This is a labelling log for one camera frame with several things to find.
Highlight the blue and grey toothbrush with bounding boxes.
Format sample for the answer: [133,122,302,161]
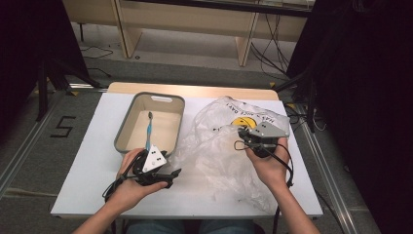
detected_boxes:
[144,111,154,152]

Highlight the beige bin with grey rim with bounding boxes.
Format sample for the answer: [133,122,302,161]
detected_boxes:
[113,92,186,157]

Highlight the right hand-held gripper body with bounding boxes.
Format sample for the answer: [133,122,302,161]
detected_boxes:
[248,121,290,159]

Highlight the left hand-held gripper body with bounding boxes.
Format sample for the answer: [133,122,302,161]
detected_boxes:
[131,144,170,188]

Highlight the light wooden desk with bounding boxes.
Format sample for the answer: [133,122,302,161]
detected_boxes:
[62,0,313,67]

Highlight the black metal stand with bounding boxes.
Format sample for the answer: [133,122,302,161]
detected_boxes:
[274,69,318,133]
[35,58,101,122]

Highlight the left hand-held gripper black cable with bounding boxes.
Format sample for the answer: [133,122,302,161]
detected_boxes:
[101,150,147,234]

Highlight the black curtain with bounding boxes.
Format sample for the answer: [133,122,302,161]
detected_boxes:
[0,0,91,137]
[285,0,413,234]

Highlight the person's left hand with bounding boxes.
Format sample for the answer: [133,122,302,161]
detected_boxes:
[106,147,169,214]

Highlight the clear plastic bag smiley print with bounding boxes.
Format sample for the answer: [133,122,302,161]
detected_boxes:
[169,96,291,215]

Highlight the bundle of black cables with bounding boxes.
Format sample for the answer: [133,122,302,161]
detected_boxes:
[251,13,291,76]

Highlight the metal floor rail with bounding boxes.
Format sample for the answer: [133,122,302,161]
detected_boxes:
[296,120,359,234]
[0,94,66,196]

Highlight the person's right hand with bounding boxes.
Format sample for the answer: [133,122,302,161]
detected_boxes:
[245,137,291,193]

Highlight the black floor cable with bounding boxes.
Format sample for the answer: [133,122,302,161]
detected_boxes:
[79,45,115,79]

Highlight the person's blue jeans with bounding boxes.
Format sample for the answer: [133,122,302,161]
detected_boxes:
[126,218,257,234]

